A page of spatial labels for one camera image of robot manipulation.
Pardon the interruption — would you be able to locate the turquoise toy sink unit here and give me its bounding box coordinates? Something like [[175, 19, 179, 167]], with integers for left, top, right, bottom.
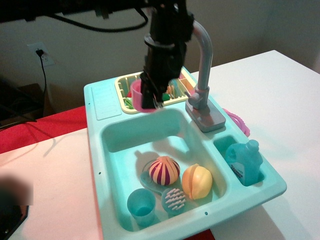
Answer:
[[84, 78, 287, 240]]

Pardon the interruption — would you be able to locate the yellow dish drying rack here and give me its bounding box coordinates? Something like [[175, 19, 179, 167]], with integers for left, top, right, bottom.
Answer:
[[115, 67, 197, 114]]

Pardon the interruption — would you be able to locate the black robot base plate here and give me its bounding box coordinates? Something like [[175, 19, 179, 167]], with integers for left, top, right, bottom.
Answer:
[[0, 205, 30, 240]]

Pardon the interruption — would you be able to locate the pink toy pot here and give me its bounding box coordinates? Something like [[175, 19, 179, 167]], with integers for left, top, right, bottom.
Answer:
[[223, 108, 251, 137]]

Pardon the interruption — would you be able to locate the blue dish brush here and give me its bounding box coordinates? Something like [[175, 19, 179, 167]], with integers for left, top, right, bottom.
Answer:
[[140, 171, 187, 216]]

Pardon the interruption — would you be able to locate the orange toy fruit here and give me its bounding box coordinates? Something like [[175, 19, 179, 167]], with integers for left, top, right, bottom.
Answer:
[[167, 85, 175, 96]]

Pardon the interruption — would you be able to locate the blue toy detergent bottle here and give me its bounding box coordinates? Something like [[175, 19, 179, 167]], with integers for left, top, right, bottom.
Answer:
[[225, 139, 263, 187]]

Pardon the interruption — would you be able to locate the red cloth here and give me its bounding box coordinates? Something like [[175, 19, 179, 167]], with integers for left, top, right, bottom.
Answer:
[[0, 106, 87, 153]]

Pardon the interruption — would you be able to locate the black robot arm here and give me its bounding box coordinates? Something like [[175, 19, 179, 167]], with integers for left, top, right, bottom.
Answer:
[[0, 0, 195, 113]]

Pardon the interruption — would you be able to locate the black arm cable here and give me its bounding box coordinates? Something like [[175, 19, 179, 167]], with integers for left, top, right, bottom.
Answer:
[[49, 7, 149, 33]]

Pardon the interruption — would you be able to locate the blue toy plate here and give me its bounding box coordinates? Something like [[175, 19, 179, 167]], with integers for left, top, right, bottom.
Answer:
[[170, 79, 180, 98]]

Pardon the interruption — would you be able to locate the blue plastic cup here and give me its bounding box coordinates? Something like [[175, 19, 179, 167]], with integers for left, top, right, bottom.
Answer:
[[127, 188, 156, 227]]

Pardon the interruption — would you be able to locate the pink plastic cup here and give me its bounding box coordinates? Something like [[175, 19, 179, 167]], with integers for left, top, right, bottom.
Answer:
[[130, 79, 156, 113]]

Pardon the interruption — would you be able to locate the green toy vegetable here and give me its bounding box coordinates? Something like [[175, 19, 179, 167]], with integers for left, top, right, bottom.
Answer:
[[124, 97, 134, 110]]

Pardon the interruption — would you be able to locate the white wall outlet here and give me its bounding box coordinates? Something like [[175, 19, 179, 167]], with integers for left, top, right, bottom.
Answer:
[[27, 42, 55, 67]]

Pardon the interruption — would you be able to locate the purple striped toy onion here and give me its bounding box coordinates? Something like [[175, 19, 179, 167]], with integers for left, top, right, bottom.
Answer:
[[148, 155, 181, 186]]

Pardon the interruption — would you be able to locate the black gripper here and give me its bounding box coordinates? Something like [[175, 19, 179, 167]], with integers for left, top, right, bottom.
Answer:
[[141, 34, 187, 110]]

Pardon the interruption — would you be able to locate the yellow toy lemon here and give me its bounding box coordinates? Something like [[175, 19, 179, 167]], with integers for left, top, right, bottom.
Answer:
[[181, 163, 213, 200]]

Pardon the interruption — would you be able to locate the black power cord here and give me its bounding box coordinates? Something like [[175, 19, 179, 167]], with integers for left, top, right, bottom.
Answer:
[[24, 49, 57, 141]]

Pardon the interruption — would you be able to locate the grey toy faucet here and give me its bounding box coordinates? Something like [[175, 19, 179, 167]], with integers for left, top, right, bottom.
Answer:
[[185, 21, 226, 133]]

